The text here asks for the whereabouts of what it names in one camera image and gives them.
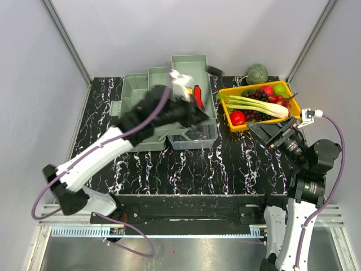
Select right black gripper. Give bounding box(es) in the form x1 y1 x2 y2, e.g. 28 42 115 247
247 115 309 168

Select clear plastic tool box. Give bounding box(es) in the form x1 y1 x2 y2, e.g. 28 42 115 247
109 54 218 152

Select red utility knife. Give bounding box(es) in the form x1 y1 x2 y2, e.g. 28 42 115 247
193 85 204 109

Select black handled hammer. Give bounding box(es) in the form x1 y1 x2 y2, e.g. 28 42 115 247
205 64 223 118

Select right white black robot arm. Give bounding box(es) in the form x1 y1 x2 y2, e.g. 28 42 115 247
247 117 345 270

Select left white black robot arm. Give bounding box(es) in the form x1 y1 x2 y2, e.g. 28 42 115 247
42 85 209 223

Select red cherries bunch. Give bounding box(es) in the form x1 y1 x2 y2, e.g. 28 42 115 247
268 95 292 110

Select dark purple grapes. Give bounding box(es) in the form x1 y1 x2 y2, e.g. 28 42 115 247
247 89 268 102

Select green apple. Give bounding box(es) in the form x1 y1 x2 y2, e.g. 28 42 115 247
273 84 287 95

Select red pink apple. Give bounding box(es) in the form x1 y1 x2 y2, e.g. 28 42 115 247
260 86 274 96

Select green celery stalk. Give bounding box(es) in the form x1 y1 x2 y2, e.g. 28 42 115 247
216 93 272 112

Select marbled black mat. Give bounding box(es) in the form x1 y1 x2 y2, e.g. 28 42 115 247
72 76 292 195

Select green netted melon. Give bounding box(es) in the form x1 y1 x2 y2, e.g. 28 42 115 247
245 64 268 85

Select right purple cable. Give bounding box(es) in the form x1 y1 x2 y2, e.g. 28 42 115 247
293 111 346 270

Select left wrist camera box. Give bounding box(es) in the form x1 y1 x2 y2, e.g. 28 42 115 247
169 69 193 102

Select aluminium frame rail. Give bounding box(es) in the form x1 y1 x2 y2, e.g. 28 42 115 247
38 205 344 228

